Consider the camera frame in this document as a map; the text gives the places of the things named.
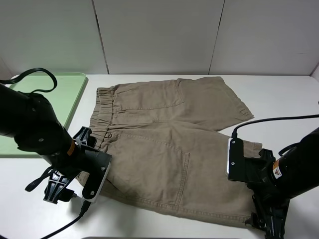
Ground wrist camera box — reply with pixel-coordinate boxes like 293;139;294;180
82;150;112;203
227;138;247;183

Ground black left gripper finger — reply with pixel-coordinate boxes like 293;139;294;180
73;126;96;149
43;171;75;204

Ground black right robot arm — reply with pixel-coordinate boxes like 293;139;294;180
251;128;319;207

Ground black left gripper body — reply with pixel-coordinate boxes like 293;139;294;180
47;142;99;177

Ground khaki shorts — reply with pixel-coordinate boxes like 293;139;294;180
90;77;255;228

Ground light green plastic tray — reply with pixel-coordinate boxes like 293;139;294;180
0;72;88;157

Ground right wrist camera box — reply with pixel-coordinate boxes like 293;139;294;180
227;138;247;183

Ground black left camera cable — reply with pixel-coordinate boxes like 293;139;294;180
37;200;92;239

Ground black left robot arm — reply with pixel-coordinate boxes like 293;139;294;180
0;86;110;204

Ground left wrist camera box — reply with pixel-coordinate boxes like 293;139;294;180
82;150;112;203

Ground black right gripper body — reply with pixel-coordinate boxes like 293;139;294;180
246;149;290;212

